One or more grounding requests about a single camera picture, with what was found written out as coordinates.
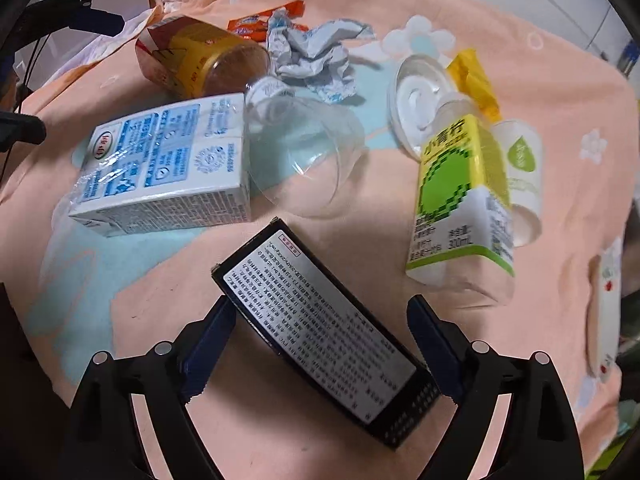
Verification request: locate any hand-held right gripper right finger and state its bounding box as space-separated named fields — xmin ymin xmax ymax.
xmin=406 ymin=295 xmax=586 ymax=480

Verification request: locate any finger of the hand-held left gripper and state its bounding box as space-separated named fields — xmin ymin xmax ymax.
xmin=67 ymin=7 xmax=126 ymax=38
xmin=27 ymin=0 xmax=96 ymax=17

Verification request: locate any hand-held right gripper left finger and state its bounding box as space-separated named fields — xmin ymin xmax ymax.
xmin=60 ymin=295 xmax=238 ymax=480

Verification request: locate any black box with white label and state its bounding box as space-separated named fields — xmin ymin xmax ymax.
xmin=210 ymin=217 xmax=443 ymax=451

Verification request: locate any white plastic bag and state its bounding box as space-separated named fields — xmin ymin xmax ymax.
xmin=60 ymin=5 xmax=166 ymax=76

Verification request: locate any brown bottle with yellow label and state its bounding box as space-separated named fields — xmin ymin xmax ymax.
xmin=135 ymin=14 xmax=273 ymax=101

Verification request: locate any orange snack wrapper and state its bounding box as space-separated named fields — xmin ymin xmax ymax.
xmin=227 ymin=1 xmax=311 ymax=41

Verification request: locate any white and blue milk carton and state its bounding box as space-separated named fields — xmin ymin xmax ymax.
xmin=67 ymin=92 xmax=252 ymax=238

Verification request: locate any clear bottle with green label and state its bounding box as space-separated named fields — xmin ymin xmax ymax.
xmin=405 ymin=100 xmax=517 ymax=308

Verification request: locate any white plate with red print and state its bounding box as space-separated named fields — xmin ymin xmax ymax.
xmin=585 ymin=237 xmax=626 ymax=381

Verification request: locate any white paper cup green leaf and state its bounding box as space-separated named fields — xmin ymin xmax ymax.
xmin=492 ymin=120 xmax=544 ymax=248

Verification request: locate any crumpled silver white wrapper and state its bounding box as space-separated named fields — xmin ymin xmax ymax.
xmin=266 ymin=10 xmax=376 ymax=106

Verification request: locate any clear plastic cup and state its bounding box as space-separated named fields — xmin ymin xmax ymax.
xmin=244 ymin=77 xmax=368 ymax=220

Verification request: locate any clear plastic dome lid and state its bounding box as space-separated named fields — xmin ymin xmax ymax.
xmin=387 ymin=55 xmax=481 ymax=161

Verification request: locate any yellow snack wrapper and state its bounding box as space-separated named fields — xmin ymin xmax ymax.
xmin=446 ymin=48 xmax=502 ymax=122

